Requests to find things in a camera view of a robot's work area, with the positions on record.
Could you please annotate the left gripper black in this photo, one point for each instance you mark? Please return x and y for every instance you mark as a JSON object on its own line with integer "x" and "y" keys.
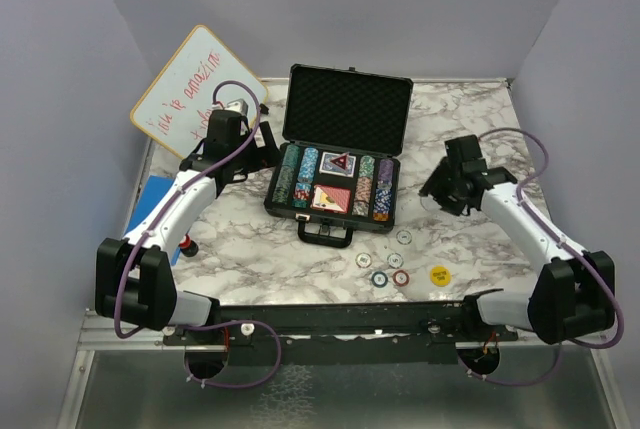
{"x": 266, "y": 156}

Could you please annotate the red poker chip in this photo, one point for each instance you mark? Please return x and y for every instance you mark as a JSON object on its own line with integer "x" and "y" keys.
{"x": 401, "y": 278}

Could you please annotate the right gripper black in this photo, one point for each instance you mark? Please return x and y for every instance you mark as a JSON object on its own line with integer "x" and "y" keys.
{"x": 434, "y": 187}

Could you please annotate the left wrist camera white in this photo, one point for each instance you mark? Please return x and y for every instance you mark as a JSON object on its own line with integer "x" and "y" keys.
{"x": 240, "y": 106}

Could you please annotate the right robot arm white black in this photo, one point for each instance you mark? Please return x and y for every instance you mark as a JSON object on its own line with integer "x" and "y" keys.
{"x": 573, "y": 295}

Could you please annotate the red black marker cap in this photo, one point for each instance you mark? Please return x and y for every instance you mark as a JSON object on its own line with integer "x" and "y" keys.
{"x": 188, "y": 246}

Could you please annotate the purple blue chip stack row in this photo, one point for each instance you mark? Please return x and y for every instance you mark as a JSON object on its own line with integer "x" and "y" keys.
{"x": 383, "y": 192}

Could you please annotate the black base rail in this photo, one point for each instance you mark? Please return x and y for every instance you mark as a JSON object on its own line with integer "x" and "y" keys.
{"x": 346, "y": 334}

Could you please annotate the all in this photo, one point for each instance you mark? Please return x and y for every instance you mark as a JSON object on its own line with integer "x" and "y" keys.
{"x": 340, "y": 161}

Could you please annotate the red playing card deck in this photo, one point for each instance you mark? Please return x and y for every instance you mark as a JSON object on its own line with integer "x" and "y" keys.
{"x": 331, "y": 199}

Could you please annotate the black poker set case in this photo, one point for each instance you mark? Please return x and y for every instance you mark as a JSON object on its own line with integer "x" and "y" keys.
{"x": 342, "y": 111}

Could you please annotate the blue playing card deck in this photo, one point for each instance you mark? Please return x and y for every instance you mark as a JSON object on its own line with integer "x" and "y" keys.
{"x": 327, "y": 168}

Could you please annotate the green red chip stack row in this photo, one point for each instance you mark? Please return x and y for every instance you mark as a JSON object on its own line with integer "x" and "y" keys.
{"x": 363, "y": 186}

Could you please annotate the whiteboard with yellow frame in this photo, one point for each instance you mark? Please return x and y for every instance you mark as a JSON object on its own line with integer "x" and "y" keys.
{"x": 175, "y": 109}

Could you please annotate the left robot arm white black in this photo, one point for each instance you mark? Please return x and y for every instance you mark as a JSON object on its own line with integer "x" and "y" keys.
{"x": 135, "y": 285}

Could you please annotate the green white poker chip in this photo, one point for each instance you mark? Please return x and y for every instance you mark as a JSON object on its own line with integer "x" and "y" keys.
{"x": 395, "y": 260}

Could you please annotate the blue flat sheet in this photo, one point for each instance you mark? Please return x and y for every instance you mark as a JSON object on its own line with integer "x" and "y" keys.
{"x": 147, "y": 214}

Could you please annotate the yellow big blind button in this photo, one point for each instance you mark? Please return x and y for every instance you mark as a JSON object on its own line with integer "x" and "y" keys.
{"x": 440, "y": 276}

